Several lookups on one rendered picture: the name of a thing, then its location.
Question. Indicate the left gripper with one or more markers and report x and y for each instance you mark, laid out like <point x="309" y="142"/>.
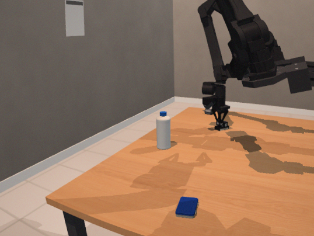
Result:
<point x="234" y="73"/>

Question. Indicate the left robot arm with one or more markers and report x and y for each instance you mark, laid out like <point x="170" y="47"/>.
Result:
<point x="248" y="37"/>

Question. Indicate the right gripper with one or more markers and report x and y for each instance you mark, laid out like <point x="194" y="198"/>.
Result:
<point x="220" y="110"/>

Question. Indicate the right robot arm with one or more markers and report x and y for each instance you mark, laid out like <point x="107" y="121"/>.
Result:
<point x="208" y="88"/>

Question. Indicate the grey bottle with blue cap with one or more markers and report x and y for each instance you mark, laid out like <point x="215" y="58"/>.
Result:
<point x="163" y="131"/>

